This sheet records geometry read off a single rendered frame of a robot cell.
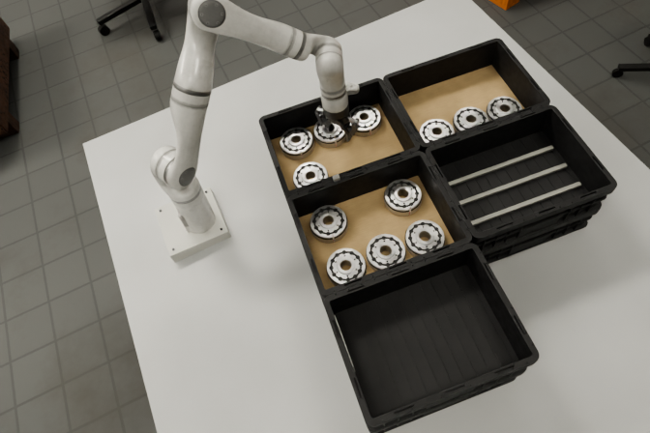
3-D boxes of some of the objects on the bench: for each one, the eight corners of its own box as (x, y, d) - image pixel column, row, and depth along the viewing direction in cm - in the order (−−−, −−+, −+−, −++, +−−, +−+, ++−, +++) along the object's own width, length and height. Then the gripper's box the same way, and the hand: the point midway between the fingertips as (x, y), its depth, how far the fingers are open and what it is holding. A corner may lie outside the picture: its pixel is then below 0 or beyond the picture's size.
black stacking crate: (462, 274, 141) (468, 258, 131) (418, 191, 157) (420, 170, 146) (589, 227, 144) (605, 207, 134) (533, 150, 160) (543, 127, 150)
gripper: (305, 102, 141) (312, 137, 155) (353, 118, 136) (356, 153, 150) (317, 84, 144) (323, 120, 158) (365, 99, 139) (367, 134, 153)
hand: (339, 133), depth 153 cm, fingers open, 5 cm apart
